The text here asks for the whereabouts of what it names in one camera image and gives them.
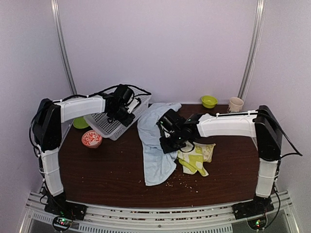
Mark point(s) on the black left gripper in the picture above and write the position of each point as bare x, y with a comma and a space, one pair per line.
126, 122

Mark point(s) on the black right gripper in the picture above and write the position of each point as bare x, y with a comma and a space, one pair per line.
166, 148

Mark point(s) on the green patterned white towel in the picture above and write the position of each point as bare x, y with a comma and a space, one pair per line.
192, 158

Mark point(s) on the light blue towel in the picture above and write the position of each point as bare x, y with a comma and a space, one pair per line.
158, 167

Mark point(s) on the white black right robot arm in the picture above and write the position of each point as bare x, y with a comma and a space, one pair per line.
260, 124

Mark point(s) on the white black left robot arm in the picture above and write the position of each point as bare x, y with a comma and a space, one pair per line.
46, 129

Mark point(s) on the white perforated plastic basket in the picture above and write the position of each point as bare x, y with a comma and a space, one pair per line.
113, 129

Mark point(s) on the green plate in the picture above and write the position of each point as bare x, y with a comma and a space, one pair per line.
80, 123

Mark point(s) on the red patterned bowl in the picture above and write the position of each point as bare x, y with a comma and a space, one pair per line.
91, 139

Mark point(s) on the small green bowl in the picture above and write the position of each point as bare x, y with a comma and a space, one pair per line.
209, 101

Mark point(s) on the floral ceramic cup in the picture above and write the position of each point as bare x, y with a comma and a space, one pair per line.
235, 105

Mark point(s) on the right circuit board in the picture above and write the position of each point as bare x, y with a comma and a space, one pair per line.
257, 223

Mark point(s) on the circuit board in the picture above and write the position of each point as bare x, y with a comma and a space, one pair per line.
61, 223
257, 223

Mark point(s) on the left circuit board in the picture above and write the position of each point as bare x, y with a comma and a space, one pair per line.
61, 223

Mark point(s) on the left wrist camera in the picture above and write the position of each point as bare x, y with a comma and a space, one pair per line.
124, 99

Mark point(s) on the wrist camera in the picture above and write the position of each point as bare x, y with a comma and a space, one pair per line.
124, 99
170, 122

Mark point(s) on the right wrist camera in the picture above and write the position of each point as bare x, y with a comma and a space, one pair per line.
170, 122

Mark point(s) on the left aluminium corner post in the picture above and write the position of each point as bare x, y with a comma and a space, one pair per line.
62, 46

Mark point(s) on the aluminium corner post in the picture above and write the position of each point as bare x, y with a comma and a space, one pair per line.
62, 46
254, 44

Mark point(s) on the right aluminium corner post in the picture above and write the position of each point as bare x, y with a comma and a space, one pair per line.
254, 44

